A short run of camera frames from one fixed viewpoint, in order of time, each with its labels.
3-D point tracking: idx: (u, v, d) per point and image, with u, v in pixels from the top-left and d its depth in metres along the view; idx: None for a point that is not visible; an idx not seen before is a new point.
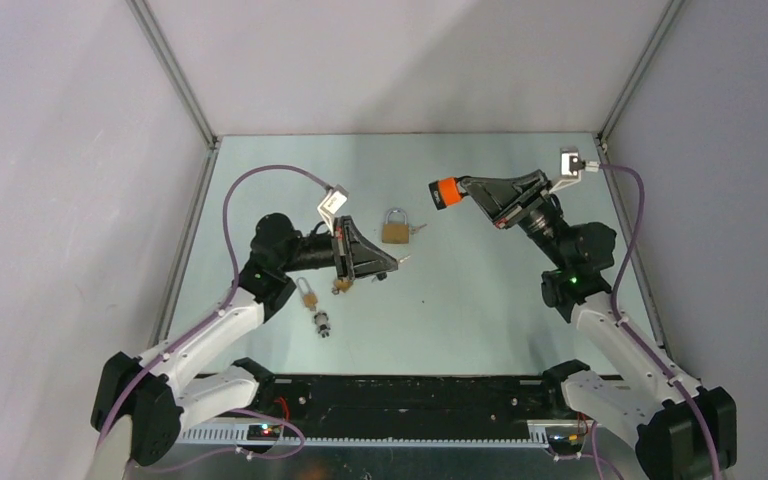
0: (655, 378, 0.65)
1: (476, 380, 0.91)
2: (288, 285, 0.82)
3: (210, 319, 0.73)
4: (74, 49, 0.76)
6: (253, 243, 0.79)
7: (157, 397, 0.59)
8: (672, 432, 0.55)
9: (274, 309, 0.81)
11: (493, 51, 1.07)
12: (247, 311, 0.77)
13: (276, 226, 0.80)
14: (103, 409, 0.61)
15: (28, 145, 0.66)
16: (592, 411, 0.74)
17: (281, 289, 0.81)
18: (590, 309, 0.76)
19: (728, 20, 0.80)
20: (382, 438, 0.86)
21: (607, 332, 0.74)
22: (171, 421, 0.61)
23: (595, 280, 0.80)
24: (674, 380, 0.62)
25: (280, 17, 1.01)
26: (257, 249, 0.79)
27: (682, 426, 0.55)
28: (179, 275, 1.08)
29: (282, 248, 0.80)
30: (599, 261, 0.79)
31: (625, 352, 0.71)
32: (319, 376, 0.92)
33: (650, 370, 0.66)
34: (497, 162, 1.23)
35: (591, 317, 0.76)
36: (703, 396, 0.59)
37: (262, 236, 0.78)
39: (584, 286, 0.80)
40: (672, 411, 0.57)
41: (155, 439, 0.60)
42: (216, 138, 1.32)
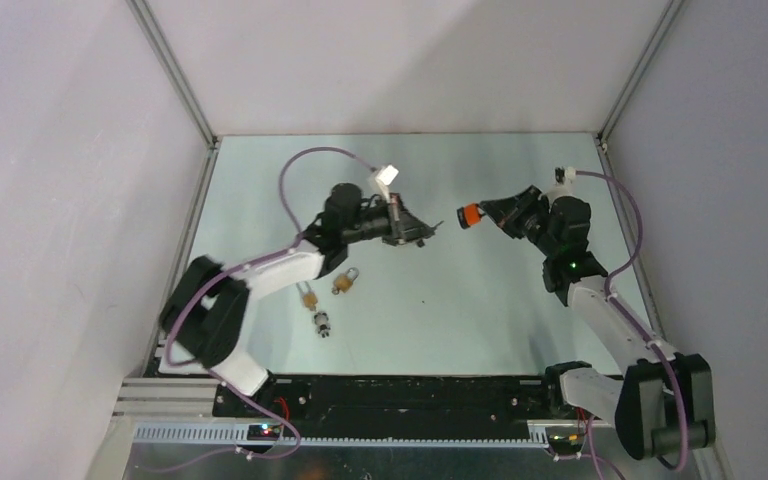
0: (633, 342, 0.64)
1: (476, 380, 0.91)
2: (342, 249, 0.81)
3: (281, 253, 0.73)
4: (74, 50, 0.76)
6: (328, 201, 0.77)
7: (234, 297, 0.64)
8: (643, 388, 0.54)
9: (328, 269, 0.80)
11: (493, 51, 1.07)
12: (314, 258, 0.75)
13: (350, 190, 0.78)
14: (178, 304, 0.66)
15: (28, 146, 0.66)
16: (589, 404, 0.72)
17: (337, 251, 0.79)
18: (582, 286, 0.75)
19: (728, 19, 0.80)
20: (382, 438, 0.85)
21: (597, 305, 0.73)
22: (232, 333, 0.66)
23: (590, 263, 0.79)
24: (652, 344, 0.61)
25: (280, 18, 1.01)
26: (329, 207, 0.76)
27: (655, 384, 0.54)
28: (179, 276, 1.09)
29: (352, 211, 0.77)
30: (571, 221, 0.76)
31: (609, 324, 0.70)
32: (319, 376, 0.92)
33: (630, 335, 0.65)
34: (497, 161, 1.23)
35: (584, 294, 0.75)
36: (681, 359, 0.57)
37: (339, 193, 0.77)
39: (580, 271, 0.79)
40: (645, 367, 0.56)
41: (219, 341, 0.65)
42: (216, 138, 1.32)
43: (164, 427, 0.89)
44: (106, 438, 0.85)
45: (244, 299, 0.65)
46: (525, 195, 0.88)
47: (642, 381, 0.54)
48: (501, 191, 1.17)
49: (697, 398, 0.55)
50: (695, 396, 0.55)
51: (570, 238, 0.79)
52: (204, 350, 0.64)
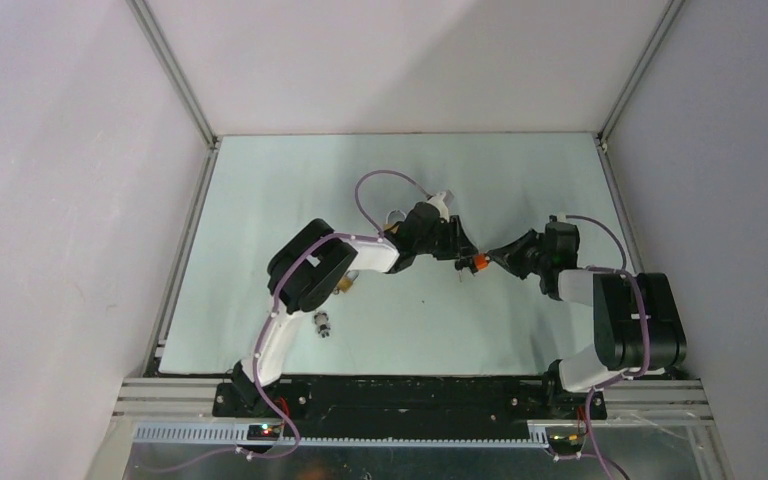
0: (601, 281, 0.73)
1: (475, 379, 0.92)
2: (409, 256, 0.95)
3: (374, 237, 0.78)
4: (74, 50, 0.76)
6: (413, 213, 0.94)
7: (339, 261, 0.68)
8: (604, 288, 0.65)
9: (396, 269, 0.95)
11: (493, 50, 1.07)
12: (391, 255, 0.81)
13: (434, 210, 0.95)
14: (292, 251, 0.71)
15: (27, 147, 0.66)
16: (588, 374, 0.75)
17: (405, 254, 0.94)
18: (566, 273, 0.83)
19: (729, 20, 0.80)
20: (382, 438, 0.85)
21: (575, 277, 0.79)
22: (325, 293, 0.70)
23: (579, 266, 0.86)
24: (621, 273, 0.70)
25: (281, 18, 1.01)
26: (413, 218, 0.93)
27: (618, 287, 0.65)
28: (179, 277, 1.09)
29: (428, 225, 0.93)
30: (563, 230, 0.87)
31: (585, 283, 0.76)
32: (319, 376, 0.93)
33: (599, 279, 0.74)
34: (498, 161, 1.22)
35: (566, 279, 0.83)
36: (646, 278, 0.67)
37: (426, 207, 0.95)
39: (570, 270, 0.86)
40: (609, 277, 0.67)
41: (315, 296, 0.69)
42: (216, 138, 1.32)
43: (164, 427, 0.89)
44: (106, 438, 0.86)
45: (346, 263, 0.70)
46: (523, 237, 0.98)
47: (603, 282, 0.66)
48: (501, 192, 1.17)
49: (660, 312, 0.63)
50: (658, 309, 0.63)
51: (563, 245, 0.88)
52: (306, 294, 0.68)
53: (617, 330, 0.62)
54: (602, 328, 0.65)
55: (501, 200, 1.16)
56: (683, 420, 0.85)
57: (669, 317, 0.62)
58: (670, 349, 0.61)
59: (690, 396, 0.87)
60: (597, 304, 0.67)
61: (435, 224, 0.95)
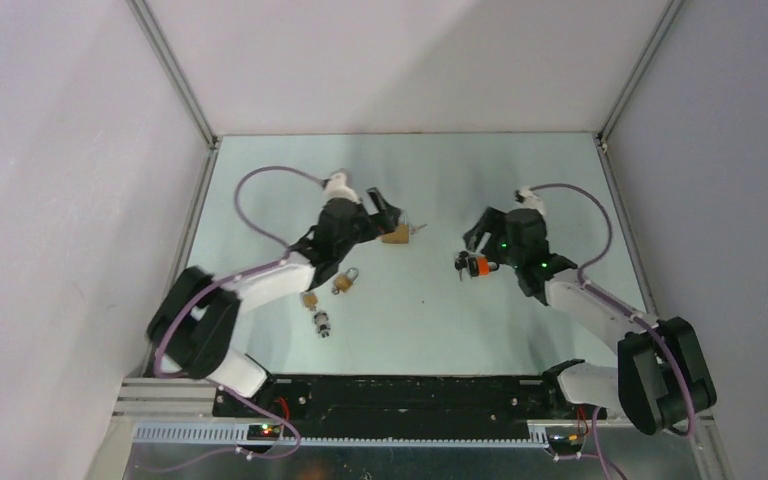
0: (617, 320, 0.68)
1: (475, 379, 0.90)
2: (333, 265, 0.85)
3: (272, 265, 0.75)
4: (73, 49, 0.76)
6: (325, 214, 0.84)
7: (219, 316, 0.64)
8: (637, 359, 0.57)
9: (319, 282, 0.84)
11: (493, 49, 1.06)
12: (306, 271, 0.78)
13: (346, 207, 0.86)
14: (166, 315, 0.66)
15: (27, 147, 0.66)
16: (593, 398, 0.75)
17: (328, 265, 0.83)
18: (556, 282, 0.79)
19: (728, 19, 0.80)
20: (382, 438, 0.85)
21: (574, 297, 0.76)
22: (220, 346, 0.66)
23: (556, 259, 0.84)
24: (636, 317, 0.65)
25: (281, 18, 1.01)
26: (326, 220, 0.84)
27: (647, 350, 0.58)
28: (179, 278, 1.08)
29: (346, 224, 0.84)
30: (529, 221, 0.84)
31: (595, 315, 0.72)
32: (318, 376, 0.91)
33: (613, 313, 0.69)
34: (498, 161, 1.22)
35: (558, 288, 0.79)
36: (663, 324, 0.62)
37: (331, 211, 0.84)
39: (552, 269, 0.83)
40: (632, 339, 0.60)
41: (207, 354, 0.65)
42: (216, 138, 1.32)
43: (164, 427, 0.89)
44: (106, 438, 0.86)
45: (231, 313, 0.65)
46: (482, 215, 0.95)
47: (633, 351, 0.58)
48: (501, 192, 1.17)
49: (690, 362, 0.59)
50: (686, 357, 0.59)
51: (534, 238, 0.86)
52: (193, 359, 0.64)
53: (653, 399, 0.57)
54: (630, 391, 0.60)
55: (502, 200, 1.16)
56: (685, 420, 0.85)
57: (697, 371, 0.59)
58: (701, 396, 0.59)
59: None
60: (620, 369, 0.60)
61: (354, 220, 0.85)
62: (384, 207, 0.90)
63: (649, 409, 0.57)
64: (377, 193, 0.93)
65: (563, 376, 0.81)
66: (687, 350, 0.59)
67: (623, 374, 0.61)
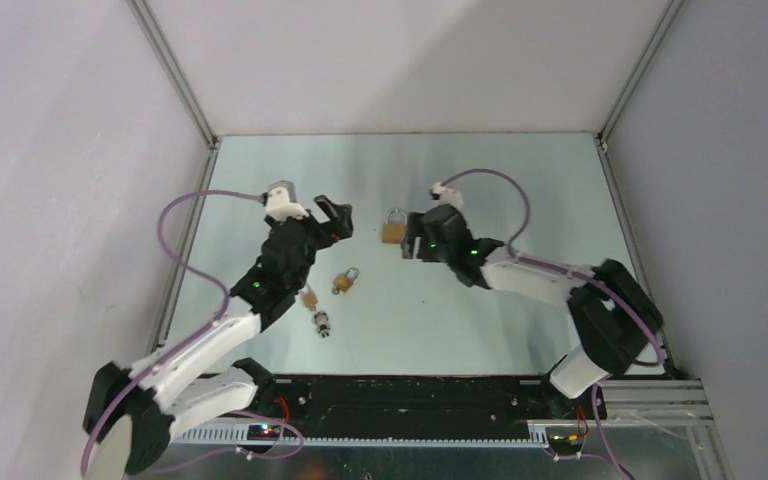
0: (559, 281, 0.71)
1: (475, 380, 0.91)
2: (287, 297, 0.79)
3: (203, 331, 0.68)
4: (74, 49, 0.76)
6: (271, 249, 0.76)
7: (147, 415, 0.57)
8: (586, 308, 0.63)
9: (271, 318, 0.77)
11: (493, 49, 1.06)
12: (252, 319, 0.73)
13: (290, 234, 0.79)
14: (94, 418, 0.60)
15: (28, 147, 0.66)
16: (584, 379, 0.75)
17: (282, 298, 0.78)
18: (492, 263, 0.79)
19: (728, 19, 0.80)
20: (382, 438, 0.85)
21: (510, 271, 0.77)
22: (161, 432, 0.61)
23: (483, 242, 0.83)
24: (572, 272, 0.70)
25: (280, 17, 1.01)
26: (267, 253, 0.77)
27: (591, 298, 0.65)
28: (179, 278, 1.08)
29: (293, 253, 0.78)
30: (446, 217, 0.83)
31: (534, 280, 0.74)
32: (318, 376, 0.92)
33: (552, 276, 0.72)
34: (498, 161, 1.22)
35: (494, 268, 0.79)
36: (597, 270, 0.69)
37: (273, 241, 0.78)
39: (484, 253, 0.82)
40: (576, 293, 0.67)
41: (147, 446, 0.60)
42: (216, 138, 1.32)
43: None
44: None
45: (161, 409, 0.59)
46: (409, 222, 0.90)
47: (581, 303, 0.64)
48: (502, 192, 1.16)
49: (630, 295, 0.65)
50: (626, 293, 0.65)
51: (455, 232, 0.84)
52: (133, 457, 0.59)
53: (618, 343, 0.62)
54: (594, 343, 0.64)
55: (503, 200, 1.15)
56: (683, 420, 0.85)
57: (641, 303, 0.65)
58: (654, 324, 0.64)
59: (689, 397, 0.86)
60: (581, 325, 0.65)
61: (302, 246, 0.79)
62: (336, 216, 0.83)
63: (616, 354, 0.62)
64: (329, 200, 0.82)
65: (548, 379, 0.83)
66: (625, 287, 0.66)
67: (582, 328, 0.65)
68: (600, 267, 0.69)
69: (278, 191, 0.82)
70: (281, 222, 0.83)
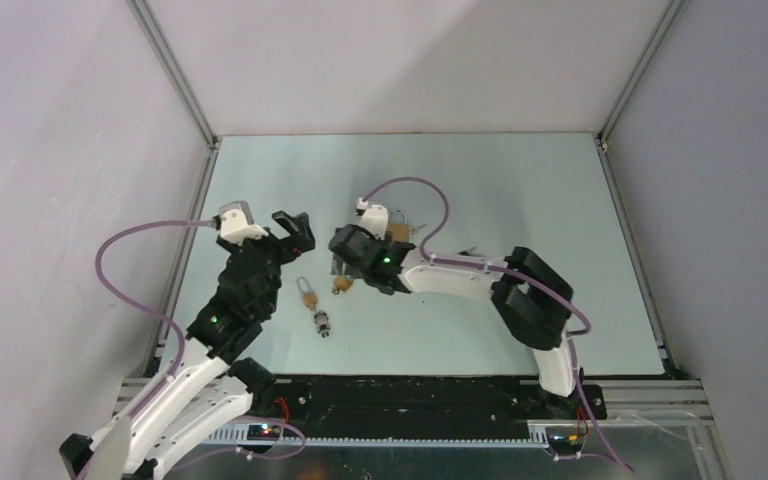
0: (478, 277, 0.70)
1: (475, 380, 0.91)
2: (252, 328, 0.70)
3: (160, 387, 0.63)
4: (74, 48, 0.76)
6: (226, 281, 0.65)
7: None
8: (509, 301, 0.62)
9: (236, 354, 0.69)
11: (493, 49, 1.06)
12: (214, 361, 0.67)
13: (248, 260, 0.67)
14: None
15: (28, 147, 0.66)
16: (560, 369, 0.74)
17: (244, 332, 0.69)
18: (407, 271, 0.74)
19: (728, 19, 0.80)
20: (382, 438, 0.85)
21: (431, 274, 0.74)
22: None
23: (393, 246, 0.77)
24: (488, 266, 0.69)
25: (281, 17, 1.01)
26: (223, 285, 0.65)
27: (511, 289, 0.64)
28: (179, 278, 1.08)
29: (254, 284, 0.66)
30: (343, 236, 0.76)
31: (453, 281, 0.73)
32: (319, 376, 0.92)
33: (471, 273, 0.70)
34: (498, 161, 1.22)
35: (415, 275, 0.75)
36: (508, 258, 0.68)
37: (231, 270, 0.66)
39: (397, 260, 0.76)
40: (497, 288, 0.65)
41: None
42: (216, 138, 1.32)
43: None
44: None
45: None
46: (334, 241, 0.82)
47: (504, 297, 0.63)
48: (502, 191, 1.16)
49: (539, 271, 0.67)
50: (538, 273, 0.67)
51: (361, 243, 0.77)
52: None
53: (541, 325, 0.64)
54: (522, 329, 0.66)
55: (504, 200, 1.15)
56: (684, 420, 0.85)
57: (551, 280, 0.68)
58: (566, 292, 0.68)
59: (690, 396, 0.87)
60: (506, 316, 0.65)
61: (263, 276, 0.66)
62: (299, 232, 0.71)
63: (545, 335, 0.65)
64: (288, 212, 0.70)
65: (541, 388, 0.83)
66: (535, 267, 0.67)
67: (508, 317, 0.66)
68: (513, 253, 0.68)
69: (233, 213, 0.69)
70: (240, 246, 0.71)
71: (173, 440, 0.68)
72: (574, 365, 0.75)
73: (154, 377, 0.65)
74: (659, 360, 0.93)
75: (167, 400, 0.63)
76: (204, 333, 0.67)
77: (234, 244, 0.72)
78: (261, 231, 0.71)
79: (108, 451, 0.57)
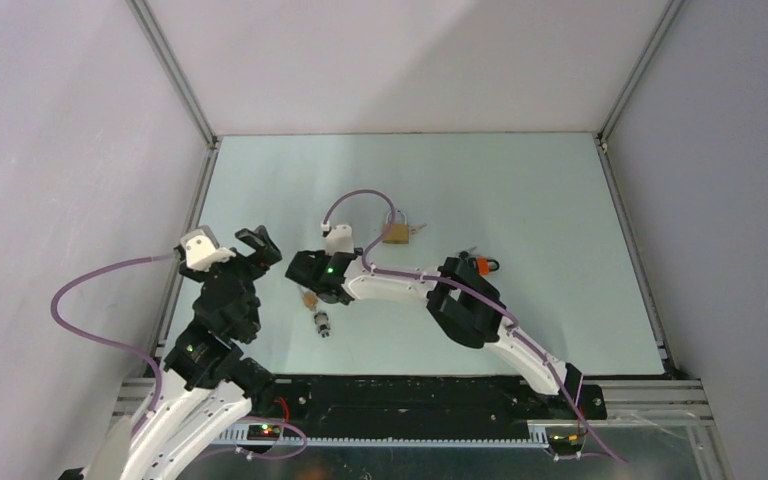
0: (415, 286, 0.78)
1: (475, 380, 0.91)
2: (231, 352, 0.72)
3: (141, 422, 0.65)
4: (73, 49, 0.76)
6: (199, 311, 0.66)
7: None
8: (440, 308, 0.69)
9: (215, 379, 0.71)
11: (492, 49, 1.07)
12: (193, 390, 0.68)
13: (223, 287, 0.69)
14: None
15: (28, 147, 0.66)
16: (517, 359, 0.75)
17: (222, 359, 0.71)
18: (349, 280, 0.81)
19: (728, 20, 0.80)
20: (382, 438, 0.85)
21: (370, 284, 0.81)
22: None
23: (336, 257, 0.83)
24: (424, 276, 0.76)
25: (281, 17, 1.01)
26: (199, 314, 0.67)
27: (443, 297, 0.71)
28: (178, 279, 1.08)
29: (230, 309, 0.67)
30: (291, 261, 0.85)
31: (390, 288, 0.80)
32: (319, 376, 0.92)
33: (408, 282, 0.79)
34: (498, 161, 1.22)
35: (356, 285, 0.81)
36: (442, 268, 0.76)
37: (205, 298, 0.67)
39: (340, 269, 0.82)
40: (430, 296, 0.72)
41: None
42: (216, 138, 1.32)
43: None
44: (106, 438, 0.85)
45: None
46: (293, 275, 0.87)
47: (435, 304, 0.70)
48: (502, 191, 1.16)
49: (471, 278, 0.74)
50: (468, 280, 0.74)
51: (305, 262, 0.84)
52: None
53: (476, 330, 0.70)
54: (456, 333, 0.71)
55: (504, 199, 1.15)
56: (684, 420, 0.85)
57: (480, 284, 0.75)
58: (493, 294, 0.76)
59: (689, 396, 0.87)
60: (441, 322, 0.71)
61: (239, 303, 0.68)
62: (263, 246, 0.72)
63: (477, 339, 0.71)
64: (251, 229, 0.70)
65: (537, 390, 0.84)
66: (467, 275, 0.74)
67: (443, 322, 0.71)
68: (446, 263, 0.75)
69: (196, 240, 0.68)
70: (208, 272, 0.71)
71: (170, 457, 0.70)
72: (544, 362, 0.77)
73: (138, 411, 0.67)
74: (659, 359, 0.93)
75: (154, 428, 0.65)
76: (182, 363, 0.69)
77: (199, 270, 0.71)
78: (225, 254, 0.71)
79: (106, 456, 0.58)
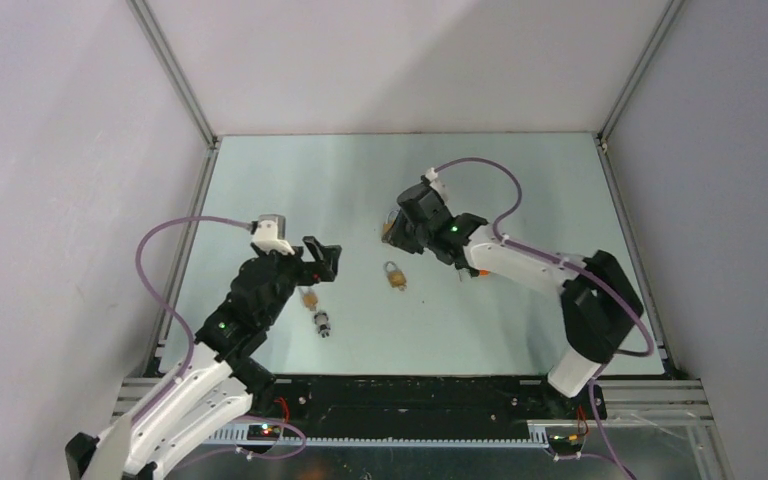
0: (548, 271, 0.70)
1: (475, 380, 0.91)
2: (258, 335, 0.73)
3: (167, 389, 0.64)
4: (74, 49, 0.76)
6: (237, 288, 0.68)
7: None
8: (578, 303, 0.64)
9: (241, 360, 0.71)
11: (493, 48, 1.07)
12: (220, 366, 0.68)
13: (260, 269, 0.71)
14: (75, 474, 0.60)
15: (28, 147, 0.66)
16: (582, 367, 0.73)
17: (251, 339, 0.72)
18: (476, 243, 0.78)
19: (728, 20, 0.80)
20: (382, 438, 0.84)
21: (496, 253, 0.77)
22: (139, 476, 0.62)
23: (464, 218, 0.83)
24: (566, 262, 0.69)
25: (281, 17, 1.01)
26: (235, 290, 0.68)
27: (583, 292, 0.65)
28: (178, 275, 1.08)
29: (264, 292, 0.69)
30: (418, 197, 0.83)
31: (515, 264, 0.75)
32: (319, 376, 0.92)
33: (543, 264, 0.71)
34: (497, 161, 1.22)
35: (478, 249, 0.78)
36: (589, 260, 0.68)
37: (243, 277, 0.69)
39: (464, 229, 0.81)
40: (568, 286, 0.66)
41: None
42: (216, 138, 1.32)
43: None
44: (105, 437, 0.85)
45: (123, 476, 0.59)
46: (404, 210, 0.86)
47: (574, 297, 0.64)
48: (502, 191, 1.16)
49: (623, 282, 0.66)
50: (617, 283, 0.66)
51: (431, 207, 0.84)
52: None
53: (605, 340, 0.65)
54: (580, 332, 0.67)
55: (503, 199, 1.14)
56: (684, 420, 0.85)
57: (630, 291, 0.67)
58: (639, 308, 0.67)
59: (690, 396, 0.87)
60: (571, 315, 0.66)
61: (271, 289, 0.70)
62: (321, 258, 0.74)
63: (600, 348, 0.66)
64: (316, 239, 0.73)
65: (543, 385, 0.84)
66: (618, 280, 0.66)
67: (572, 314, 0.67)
68: (595, 258, 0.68)
69: (267, 224, 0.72)
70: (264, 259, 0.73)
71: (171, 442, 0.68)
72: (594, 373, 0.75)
73: (163, 380, 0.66)
74: (659, 360, 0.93)
75: (174, 400, 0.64)
76: (212, 338, 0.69)
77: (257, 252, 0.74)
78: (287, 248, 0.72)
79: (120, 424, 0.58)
